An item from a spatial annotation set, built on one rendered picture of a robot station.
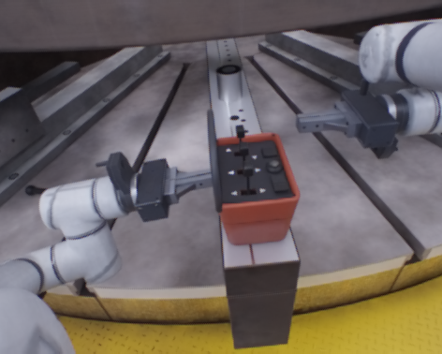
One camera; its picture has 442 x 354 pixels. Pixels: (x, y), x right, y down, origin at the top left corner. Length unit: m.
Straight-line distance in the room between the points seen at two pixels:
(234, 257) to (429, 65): 0.41
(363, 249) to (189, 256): 0.56
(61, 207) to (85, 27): 0.66
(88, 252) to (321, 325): 0.89
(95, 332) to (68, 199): 0.81
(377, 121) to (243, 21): 0.61
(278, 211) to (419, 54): 0.29
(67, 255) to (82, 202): 0.13
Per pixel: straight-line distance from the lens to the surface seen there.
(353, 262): 1.07
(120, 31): 1.11
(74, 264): 0.72
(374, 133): 0.59
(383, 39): 0.55
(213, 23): 1.06
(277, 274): 0.61
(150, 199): 0.58
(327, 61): 2.08
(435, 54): 0.48
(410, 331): 1.38
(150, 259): 1.09
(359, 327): 1.32
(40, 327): 0.20
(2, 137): 1.50
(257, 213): 0.51
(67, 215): 0.67
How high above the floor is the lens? 1.17
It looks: 41 degrees down
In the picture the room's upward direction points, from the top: 6 degrees counter-clockwise
